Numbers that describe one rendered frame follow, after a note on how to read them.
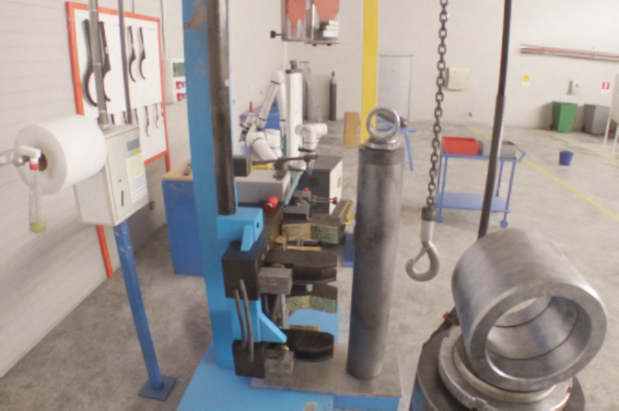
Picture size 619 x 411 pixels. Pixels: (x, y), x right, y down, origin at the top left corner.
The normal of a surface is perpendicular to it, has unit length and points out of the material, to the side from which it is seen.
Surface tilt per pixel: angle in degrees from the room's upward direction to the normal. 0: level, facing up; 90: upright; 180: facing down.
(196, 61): 90
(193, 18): 90
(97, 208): 90
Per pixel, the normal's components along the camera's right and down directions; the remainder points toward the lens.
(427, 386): 0.00, -0.95
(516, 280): -0.50, -0.85
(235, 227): -0.11, 0.30
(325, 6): 0.32, 0.29
